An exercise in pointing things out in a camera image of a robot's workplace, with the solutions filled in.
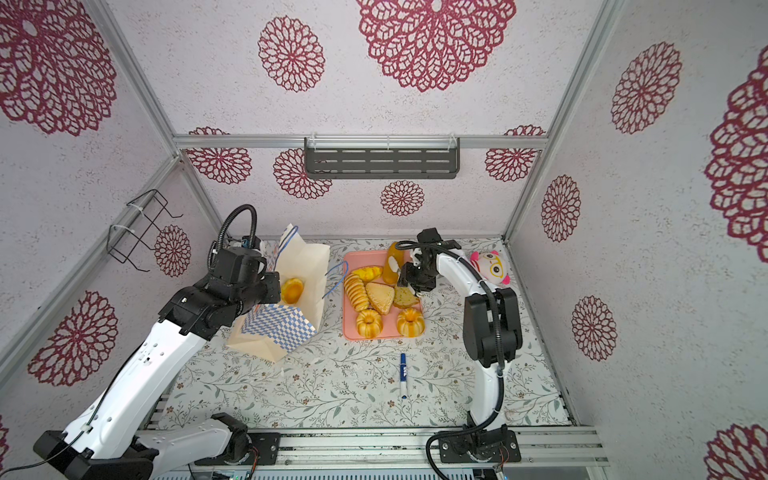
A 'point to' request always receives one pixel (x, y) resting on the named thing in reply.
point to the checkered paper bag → (274, 330)
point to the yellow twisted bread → (367, 273)
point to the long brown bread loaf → (395, 260)
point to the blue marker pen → (403, 376)
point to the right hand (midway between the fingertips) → (406, 279)
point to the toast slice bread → (404, 298)
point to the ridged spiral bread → (355, 289)
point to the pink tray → (372, 308)
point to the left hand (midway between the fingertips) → (273, 285)
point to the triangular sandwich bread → (381, 296)
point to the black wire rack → (123, 241)
